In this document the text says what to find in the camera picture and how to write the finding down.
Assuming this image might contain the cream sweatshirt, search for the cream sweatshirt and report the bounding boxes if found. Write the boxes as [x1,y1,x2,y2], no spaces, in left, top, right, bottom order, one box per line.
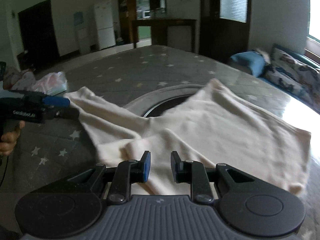
[66,79,311,195]

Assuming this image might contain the person left hand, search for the person left hand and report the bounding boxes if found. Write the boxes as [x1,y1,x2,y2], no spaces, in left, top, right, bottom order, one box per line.
[0,121,25,157]

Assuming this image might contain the pink plastic bag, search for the pink plastic bag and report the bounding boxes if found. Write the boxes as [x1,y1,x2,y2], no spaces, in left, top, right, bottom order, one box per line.
[31,72,67,96]

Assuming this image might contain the dark interior door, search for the dark interior door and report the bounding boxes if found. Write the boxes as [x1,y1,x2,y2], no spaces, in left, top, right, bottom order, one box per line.
[18,0,60,64]

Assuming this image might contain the black round cooktop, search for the black round cooktop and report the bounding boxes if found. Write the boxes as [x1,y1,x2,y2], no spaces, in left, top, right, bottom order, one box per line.
[142,94,191,118]

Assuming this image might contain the grey quilted table cover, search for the grey quilted table cover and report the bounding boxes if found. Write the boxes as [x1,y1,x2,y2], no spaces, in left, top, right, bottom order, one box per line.
[1,46,319,239]

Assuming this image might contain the water dispenser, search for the water dispenser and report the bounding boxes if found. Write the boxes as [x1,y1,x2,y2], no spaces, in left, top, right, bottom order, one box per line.
[73,11,90,55]

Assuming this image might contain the white refrigerator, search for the white refrigerator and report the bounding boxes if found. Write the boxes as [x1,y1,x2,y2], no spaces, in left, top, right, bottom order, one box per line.
[94,1,116,50]

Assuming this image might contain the dark wooden desk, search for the dark wooden desk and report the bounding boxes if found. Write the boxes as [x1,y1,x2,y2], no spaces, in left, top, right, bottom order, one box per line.
[131,18,196,53]

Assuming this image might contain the blue towel on armrest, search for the blue towel on armrest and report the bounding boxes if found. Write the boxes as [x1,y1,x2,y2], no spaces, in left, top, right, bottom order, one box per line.
[228,51,266,77]

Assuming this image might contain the dark wooden cabinet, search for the dark wooden cabinet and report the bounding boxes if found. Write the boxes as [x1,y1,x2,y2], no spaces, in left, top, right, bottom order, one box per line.
[117,0,168,46]

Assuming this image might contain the blue sofa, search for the blue sofa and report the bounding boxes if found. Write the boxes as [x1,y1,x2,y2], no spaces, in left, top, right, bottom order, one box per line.
[228,43,319,112]

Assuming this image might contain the butterfly pillow long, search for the butterfly pillow long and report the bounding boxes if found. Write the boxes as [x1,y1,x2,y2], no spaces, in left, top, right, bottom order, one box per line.
[265,48,319,111]

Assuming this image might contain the dark wooden door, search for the dark wooden door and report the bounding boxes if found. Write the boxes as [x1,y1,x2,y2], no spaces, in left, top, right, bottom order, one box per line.
[199,0,251,63]

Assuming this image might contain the window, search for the window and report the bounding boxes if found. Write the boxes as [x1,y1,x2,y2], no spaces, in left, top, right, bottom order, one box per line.
[308,0,319,42]

